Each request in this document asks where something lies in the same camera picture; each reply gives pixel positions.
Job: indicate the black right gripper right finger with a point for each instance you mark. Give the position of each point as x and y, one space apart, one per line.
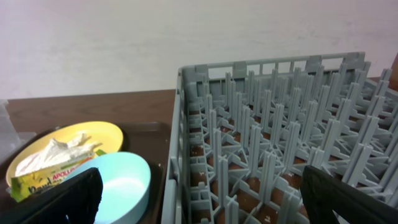
324 197

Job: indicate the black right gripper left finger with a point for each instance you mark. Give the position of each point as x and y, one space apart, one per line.
76 200

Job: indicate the light blue bowl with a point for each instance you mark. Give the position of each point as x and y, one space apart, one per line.
126 183

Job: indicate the yellow green snack wrapper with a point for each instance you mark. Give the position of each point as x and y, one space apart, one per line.
26 185

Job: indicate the yellow plate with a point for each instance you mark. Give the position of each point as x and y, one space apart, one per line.
107 134

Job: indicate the grey dishwasher rack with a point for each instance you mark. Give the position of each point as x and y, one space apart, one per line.
243 132

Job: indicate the brown plastic tray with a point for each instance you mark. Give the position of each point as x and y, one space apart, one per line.
149 140

